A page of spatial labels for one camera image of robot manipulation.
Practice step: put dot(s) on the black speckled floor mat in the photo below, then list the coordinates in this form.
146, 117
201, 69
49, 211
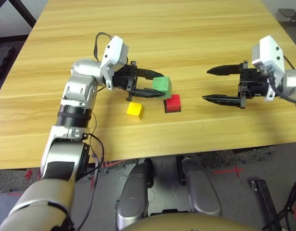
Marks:
222, 160

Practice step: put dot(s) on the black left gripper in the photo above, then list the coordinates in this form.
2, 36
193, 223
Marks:
123, 77

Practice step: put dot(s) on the yellow wooden block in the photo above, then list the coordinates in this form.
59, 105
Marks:
134, 109

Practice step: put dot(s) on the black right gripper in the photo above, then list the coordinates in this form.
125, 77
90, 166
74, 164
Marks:
251, 81

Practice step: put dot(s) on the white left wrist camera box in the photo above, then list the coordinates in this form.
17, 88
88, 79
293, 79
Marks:
115, 53

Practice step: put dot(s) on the grey left robot leg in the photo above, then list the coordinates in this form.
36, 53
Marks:
133, 199

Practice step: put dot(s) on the black foam floor mat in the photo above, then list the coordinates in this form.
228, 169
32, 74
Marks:
3, 62

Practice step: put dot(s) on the black metal table frame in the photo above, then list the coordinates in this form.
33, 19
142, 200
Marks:
22, 12

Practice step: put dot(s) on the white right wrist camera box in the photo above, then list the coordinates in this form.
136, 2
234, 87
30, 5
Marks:
268, 53

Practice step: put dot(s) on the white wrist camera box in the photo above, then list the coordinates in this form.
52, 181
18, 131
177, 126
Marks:
115, 53
268, 53

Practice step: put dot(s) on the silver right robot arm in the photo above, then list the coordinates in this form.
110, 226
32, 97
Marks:
292, 84

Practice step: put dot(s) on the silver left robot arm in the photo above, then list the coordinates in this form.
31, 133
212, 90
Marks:
80, 89

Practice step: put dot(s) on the grey right robot leg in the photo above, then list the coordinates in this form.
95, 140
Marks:
200, 192

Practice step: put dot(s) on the black tripod stand with tray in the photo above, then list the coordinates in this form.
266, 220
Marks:
286, 12

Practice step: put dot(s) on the black rectangular floor device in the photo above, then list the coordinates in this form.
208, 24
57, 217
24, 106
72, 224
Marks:
263, 195

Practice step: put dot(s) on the grey robot leg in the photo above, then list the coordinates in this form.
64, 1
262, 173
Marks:
200, 192
133, 199

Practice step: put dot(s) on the tan robot torso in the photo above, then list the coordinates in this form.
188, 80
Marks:
186, 225

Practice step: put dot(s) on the green wooden block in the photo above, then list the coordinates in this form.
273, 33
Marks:
162, 84

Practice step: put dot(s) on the red wooden block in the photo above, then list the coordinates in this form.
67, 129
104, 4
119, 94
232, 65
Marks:
174, 103

